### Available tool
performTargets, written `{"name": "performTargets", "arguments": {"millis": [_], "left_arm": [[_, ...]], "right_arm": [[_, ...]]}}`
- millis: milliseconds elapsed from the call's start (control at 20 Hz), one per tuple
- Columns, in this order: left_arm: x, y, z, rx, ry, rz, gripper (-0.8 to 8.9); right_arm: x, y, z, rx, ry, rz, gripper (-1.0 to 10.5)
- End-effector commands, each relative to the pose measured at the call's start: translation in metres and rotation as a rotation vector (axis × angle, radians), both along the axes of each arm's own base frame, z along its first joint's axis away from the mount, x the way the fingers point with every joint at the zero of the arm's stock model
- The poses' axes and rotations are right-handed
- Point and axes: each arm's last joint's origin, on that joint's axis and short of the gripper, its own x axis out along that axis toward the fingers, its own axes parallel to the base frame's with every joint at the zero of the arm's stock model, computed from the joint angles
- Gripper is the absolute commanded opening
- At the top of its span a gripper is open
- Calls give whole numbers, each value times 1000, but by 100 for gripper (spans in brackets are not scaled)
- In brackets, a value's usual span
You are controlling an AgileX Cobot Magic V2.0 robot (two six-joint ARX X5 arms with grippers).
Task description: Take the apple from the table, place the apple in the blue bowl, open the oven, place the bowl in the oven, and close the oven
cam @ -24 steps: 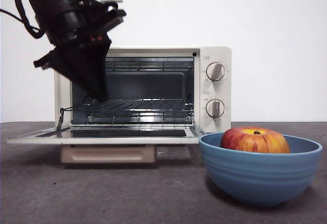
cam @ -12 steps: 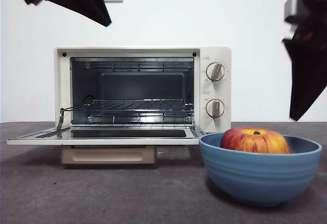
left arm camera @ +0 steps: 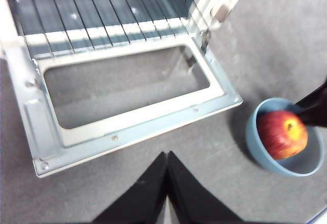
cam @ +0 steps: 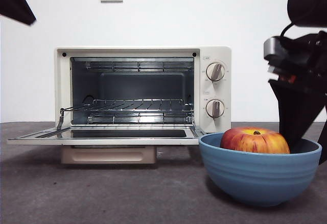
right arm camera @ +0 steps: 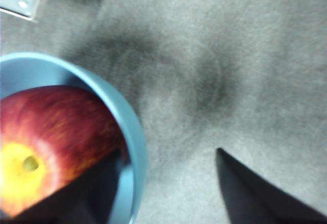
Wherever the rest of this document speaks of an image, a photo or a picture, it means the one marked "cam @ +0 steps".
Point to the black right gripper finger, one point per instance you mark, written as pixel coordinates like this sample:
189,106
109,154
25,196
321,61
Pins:
324,147
293,111

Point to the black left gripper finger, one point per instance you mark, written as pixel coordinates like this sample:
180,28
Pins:
15,2

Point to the blue ribbed bowl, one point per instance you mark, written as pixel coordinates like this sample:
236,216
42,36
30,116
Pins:
258,178

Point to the cream oven knob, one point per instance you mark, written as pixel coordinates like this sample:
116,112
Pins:
215,109
215,72

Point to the cream Toshiba toaster oven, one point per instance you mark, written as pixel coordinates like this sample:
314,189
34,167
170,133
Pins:
217,53

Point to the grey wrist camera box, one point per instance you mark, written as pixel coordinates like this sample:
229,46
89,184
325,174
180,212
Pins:
273,48

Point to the red yellow apple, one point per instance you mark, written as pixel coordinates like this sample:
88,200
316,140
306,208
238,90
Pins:
253,141

